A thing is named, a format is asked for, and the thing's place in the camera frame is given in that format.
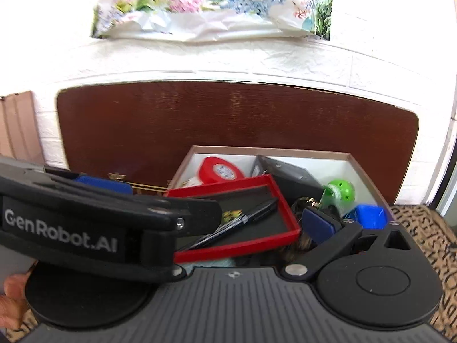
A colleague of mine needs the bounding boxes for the black box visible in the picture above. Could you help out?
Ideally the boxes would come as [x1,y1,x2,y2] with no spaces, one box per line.
[252,155,325,204]

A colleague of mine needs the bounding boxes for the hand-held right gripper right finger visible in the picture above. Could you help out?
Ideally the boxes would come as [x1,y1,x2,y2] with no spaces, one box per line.
[280,208,418,282]

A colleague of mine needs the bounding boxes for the pinkish brown cardboard panel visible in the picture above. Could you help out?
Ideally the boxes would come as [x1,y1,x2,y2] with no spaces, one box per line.
[0,91,46,167]

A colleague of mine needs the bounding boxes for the person's left hand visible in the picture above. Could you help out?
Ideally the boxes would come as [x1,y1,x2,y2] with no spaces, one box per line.
[0,270,34,330]

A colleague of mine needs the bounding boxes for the letter printed cloth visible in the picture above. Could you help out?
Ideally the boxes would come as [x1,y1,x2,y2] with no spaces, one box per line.
[5,204,457,343]

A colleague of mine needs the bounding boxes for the green perforated ball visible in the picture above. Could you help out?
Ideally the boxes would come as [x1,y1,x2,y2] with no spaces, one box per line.
[321,179,357,206]

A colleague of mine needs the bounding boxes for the red tape roll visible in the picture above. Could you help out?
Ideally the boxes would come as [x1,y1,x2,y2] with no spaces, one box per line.
[198,156,245,183]

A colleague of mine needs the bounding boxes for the blue plastic box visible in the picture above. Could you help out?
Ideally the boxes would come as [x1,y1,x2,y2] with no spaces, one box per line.
[343,204,390,230]

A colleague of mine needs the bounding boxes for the brown wooden desktop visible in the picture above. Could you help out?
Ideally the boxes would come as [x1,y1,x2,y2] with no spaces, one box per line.
[55,80,420,204]

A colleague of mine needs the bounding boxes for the cardboard box with white inside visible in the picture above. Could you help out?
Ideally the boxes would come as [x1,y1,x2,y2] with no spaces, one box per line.
[166,145,395,268]

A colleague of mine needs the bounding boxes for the red framed black tray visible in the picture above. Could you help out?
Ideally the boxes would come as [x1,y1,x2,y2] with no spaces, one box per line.
[166,174,302,263]

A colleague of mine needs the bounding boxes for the black pen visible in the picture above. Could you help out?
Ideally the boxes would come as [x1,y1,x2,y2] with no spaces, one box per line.
[186,198,279,251]

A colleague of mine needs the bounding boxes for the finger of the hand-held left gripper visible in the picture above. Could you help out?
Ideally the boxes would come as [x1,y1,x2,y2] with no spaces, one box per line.
[45,166,135,197]
[132,195,223,237]

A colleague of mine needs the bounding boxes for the pale blue cloth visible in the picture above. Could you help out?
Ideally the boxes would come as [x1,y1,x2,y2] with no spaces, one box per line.
[181,257,238,269]

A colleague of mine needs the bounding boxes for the grey metal door frame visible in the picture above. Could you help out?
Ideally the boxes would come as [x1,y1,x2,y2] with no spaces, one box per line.
[428,107,457,218]

